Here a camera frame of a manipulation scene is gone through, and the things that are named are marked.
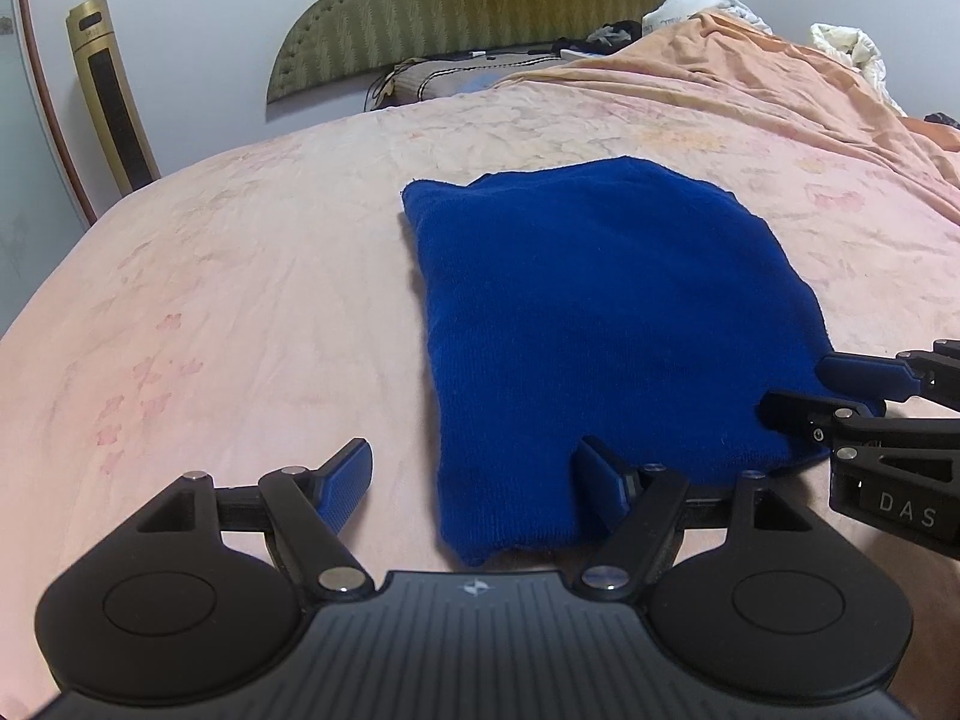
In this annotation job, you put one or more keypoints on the orange peach blanket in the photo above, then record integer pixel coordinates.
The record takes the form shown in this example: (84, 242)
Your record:
(717, 64)

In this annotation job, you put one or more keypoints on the white quilt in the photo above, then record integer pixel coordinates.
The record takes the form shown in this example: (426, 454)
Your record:
(673, 11)

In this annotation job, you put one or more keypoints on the gold tower fan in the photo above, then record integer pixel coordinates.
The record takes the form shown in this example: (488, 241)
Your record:
(108, 96)

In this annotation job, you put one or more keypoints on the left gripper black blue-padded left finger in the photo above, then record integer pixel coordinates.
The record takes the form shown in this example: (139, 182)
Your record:
(274, 541)

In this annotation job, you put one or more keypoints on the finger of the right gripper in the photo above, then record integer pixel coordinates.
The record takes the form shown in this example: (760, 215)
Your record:
(930, 374)
(806, 420)

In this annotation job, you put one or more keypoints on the olive green upholstered headboard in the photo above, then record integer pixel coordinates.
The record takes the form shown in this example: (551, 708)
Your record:
(337, 39)

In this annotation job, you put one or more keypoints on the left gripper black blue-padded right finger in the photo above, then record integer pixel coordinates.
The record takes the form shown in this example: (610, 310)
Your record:
(641, 515)

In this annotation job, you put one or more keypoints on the pink bed sheet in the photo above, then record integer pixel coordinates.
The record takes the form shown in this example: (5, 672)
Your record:
(260, 308)

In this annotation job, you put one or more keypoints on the dark clothes pile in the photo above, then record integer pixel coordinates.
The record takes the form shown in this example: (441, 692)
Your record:
(607, 39)

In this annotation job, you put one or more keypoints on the blue rhinestone-neck sweater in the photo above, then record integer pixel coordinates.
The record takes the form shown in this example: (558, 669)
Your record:
(615, 299)

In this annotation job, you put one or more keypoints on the frosted floral wardrobe door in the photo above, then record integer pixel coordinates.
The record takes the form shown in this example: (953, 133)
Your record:
(44, 210)

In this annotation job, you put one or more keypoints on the white crumpled duvet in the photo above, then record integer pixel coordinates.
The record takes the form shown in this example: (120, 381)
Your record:
(854, 48)

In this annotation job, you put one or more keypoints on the beige striped pillow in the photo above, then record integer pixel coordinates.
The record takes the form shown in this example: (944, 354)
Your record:
(417, 80)

